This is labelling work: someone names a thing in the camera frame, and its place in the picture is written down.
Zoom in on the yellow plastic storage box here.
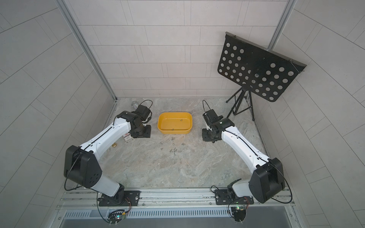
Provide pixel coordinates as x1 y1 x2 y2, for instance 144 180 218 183
157 112 193 135

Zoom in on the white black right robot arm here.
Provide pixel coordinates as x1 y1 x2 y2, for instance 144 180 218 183
202 116 286 203

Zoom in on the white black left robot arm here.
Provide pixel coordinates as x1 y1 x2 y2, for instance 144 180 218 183
64 105 152 200

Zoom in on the playing card box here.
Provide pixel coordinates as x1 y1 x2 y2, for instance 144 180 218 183
123 133 133 143

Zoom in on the glittery silver tube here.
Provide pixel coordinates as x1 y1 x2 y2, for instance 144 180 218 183
131 101 139 110

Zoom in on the black music stand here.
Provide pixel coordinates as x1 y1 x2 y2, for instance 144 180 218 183
217 32 306 115

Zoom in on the left circuit board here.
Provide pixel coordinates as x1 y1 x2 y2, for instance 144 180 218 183
108 210 127 226

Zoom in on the circuit board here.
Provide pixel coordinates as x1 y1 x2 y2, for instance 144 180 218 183
231 207 247 222
108 210 127 226

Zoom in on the right circuit board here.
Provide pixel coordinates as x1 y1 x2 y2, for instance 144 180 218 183
231 207 247 222

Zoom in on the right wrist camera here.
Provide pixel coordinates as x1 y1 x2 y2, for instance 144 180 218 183
202 109 223 127

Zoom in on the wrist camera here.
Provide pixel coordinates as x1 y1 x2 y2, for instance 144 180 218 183
202 109 223 127
135 104 152 123

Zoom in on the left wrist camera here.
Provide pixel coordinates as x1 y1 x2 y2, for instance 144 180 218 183
135 104 152 123

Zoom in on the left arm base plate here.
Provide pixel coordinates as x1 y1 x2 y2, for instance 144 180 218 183
98 191 141 207

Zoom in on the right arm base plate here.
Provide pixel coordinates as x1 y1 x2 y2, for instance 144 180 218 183
212 189 254 205

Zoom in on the aluminium mounting rail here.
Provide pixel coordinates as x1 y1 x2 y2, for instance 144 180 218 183
56 187 294 211

